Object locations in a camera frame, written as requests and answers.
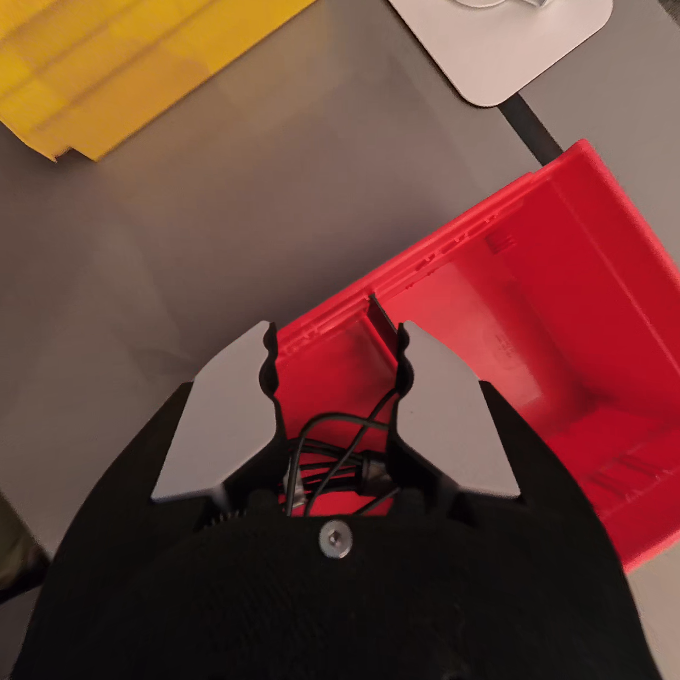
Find red plastic bin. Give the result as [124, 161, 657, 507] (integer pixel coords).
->
[276, 139, 680, 574]

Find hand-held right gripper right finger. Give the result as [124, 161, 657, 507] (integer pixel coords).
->
[386, 320, 523, 519]

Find black red-bin divider plate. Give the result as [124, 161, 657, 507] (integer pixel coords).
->
[368, 292, 400, 349]

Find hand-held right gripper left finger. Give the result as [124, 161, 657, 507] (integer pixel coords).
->
[151, 320, 286, 517]

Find yellow plastic bin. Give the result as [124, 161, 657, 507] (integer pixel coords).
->
[0, 0, 319, 163]

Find white divider foot plate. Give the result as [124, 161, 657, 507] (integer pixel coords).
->
[388, 0, 614, 108]

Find bundled black cables with strap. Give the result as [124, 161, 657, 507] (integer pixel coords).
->
[283, 388, 403, 517]

